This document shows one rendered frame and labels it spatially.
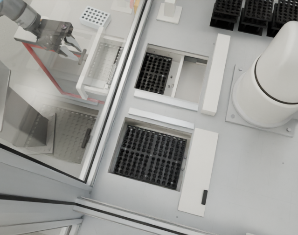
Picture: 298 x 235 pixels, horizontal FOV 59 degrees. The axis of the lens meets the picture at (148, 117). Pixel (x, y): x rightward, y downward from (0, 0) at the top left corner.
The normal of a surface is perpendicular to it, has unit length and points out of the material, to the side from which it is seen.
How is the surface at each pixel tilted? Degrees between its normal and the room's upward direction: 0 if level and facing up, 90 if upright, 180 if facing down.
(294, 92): 73
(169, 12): 90
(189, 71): 0
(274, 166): 0
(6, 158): 90
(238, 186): 0
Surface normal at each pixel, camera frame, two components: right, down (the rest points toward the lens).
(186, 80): -0.01, -0.33
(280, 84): -0.51, 0.76
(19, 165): 0.97, 0.24
